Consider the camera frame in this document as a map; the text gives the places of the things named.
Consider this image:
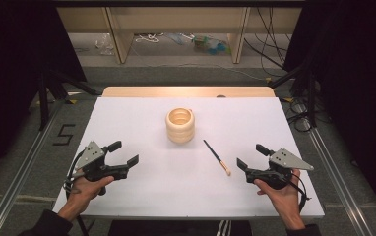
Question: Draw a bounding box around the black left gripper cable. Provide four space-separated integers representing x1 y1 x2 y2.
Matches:
63 147 92 236

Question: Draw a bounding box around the coiled black floor cable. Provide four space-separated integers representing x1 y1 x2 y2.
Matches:
284 97 322 134

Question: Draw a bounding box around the white table board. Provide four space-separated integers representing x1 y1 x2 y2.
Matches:
51 95 326 220

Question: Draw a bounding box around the aluminium floor rail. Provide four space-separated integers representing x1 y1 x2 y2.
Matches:
306 127 376 236
0 103 63 236

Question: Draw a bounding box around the black curtain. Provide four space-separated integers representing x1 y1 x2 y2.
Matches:
0 0 88 191
282 0 376 228

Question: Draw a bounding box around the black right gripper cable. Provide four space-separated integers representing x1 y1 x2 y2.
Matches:
288 172 312 213

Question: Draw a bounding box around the wooden shelf frame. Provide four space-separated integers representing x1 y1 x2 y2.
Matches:
56 6 304 66

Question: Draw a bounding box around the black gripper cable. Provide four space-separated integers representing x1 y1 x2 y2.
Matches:
288 172 312 213
63 147 92 236

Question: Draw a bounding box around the person's right hand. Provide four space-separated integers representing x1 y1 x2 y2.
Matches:
253 168 304 219

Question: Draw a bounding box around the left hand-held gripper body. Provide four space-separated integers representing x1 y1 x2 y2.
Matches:
75 140 130 182

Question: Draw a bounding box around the black wooden-tipped stick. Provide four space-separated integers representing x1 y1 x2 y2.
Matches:
202 139 232 177

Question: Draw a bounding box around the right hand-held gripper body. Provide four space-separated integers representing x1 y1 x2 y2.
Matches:
245 147 315 191

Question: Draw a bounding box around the person's left hand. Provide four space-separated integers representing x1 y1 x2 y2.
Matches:
65 175 115 214

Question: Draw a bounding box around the white cord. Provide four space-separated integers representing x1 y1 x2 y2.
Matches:
134 32 164 44

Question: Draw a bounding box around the clear plastic bag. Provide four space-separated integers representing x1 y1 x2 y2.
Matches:
94 32 116 57

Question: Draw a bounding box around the colourful plastic bag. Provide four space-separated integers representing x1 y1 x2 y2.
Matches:
191 33 233 57

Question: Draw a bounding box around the wooden table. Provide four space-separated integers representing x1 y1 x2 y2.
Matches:
100 86 277 99

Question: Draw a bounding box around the black metal stand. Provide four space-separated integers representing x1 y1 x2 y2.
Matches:
37 64 99 132
267 61 319 130

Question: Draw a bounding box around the ribbed wooden cup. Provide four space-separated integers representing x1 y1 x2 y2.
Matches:
164 106 197 145

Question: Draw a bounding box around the thin white floor cable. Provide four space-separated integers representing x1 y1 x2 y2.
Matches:
129 45 270 83

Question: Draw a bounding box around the bundle of black hanging cables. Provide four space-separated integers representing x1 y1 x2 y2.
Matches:
243 7 292 73

